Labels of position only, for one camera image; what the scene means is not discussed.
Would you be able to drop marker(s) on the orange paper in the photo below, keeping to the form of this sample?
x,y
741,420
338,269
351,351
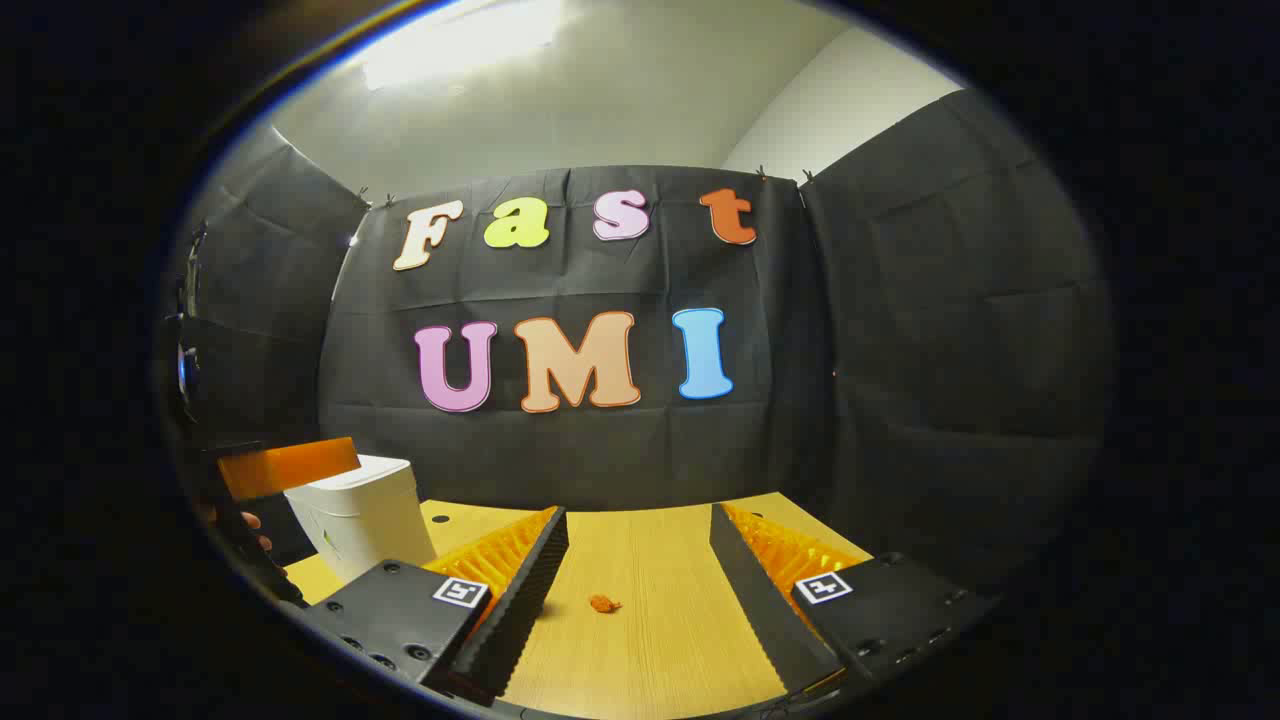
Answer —
x,y
604,603

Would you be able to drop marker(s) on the wooden desktop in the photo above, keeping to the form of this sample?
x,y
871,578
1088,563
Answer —
x,y
640,650

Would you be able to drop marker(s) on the black backdrop cloth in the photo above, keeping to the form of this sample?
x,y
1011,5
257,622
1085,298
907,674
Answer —
x,y
600,450

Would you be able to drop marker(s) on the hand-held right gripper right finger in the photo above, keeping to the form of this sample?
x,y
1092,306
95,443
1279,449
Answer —
x,y
760,600

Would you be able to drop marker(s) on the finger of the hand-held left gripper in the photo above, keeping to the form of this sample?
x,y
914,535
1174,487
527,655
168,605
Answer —
x,y
290,467

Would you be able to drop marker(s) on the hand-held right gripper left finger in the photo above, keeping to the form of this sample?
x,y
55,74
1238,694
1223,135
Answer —
x,y
520,600

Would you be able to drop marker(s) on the white desktop garbage bin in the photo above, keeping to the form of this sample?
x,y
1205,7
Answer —
x,y
360,520

